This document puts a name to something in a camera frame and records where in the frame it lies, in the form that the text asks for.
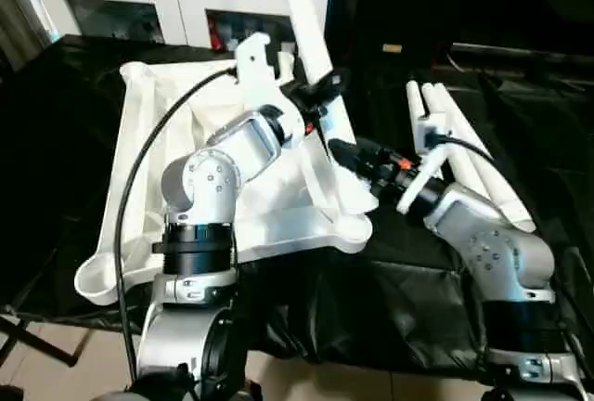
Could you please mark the white plastic table leg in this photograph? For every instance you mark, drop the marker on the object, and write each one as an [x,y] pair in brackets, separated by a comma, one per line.
[429,101]
[301,11]
[412,94]
[492,173]

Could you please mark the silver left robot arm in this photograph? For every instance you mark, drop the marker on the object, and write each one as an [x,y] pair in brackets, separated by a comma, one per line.
[199,187]

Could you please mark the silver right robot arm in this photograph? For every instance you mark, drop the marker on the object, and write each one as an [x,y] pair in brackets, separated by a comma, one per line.
[501,252]

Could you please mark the small tan block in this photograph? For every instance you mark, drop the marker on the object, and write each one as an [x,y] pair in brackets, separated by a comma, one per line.
[392,48]

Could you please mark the black mat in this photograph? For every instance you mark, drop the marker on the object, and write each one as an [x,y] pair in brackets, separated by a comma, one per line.
[394,289]

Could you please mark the red packet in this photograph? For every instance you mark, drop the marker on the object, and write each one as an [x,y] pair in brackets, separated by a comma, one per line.
[213,34]

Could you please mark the long black bar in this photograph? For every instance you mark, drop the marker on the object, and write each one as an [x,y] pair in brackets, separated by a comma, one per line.
[510,50]

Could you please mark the black stand leg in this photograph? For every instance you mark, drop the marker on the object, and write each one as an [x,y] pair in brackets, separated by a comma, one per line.
[42,340]

